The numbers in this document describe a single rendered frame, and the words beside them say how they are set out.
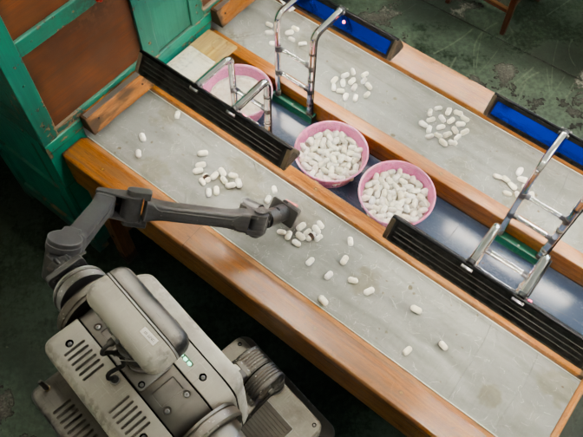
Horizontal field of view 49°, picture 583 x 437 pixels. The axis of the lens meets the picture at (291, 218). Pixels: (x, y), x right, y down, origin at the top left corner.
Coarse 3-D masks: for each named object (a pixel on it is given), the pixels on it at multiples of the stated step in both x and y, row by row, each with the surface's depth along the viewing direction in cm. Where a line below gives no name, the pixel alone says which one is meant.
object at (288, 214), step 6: (276, 198) 209; (276, 204) 210; (282, 204) 209; (282, 210) 205; (288, 210) 208; (294, 210) 207; (282, 216) 204; (288, 216) 208; (294, 216) 208; (282, 222) 210; (288, 222) 209
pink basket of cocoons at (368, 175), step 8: (392, 160) 226; (400, 160) 226; (376, 168) 226; (392, 168) 228; (416, 168) 224; (368, 176) 225; (416, 176) 226; (424, 176) 224; (360, 184) 221; (424, 184) 225; (432, 184) 221; (360, 192) 221; (432, 192) 221; (360, 200) 217; (432, 200) 219; (432, 208) 216; (424, 216) 216; (384, 224) 213
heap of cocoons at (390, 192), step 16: (384, 176) 226; (400, 176) 226; (368, 192) 222; (384, 192) 222; (400, 192) 222; (416, 192) 223; (368, 208) 220; (384, 208) 219; (400, 208) 219; (416, 208) 221
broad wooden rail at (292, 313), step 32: (96, 160) 225; (160, 192) 220; (160, 224) 212; (192, 256) 209; (224, 256) 207; (224, 288) 212; (256, 288) 201; (288, 288) 202; (256, 320) 214; (288, 320) 196; (320, 320) 196; (320, 352) 192; (352, 352) 191; (352, 384) 195; (384, 384) 187; (416, 384) 187; (384, 416) 197; (416, 416) 182; (448, 416) 182
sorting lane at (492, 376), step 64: (128, 128) 235; (192, 128) 235; (192, 192) 221; (256, 192) 222; (256, 256) 210; (320, 256) 210; (384, 256) 210; (384, 320) 199; (448, 320) 199; (448, 384) 190; (512, 384) 190; (576, 384) 190
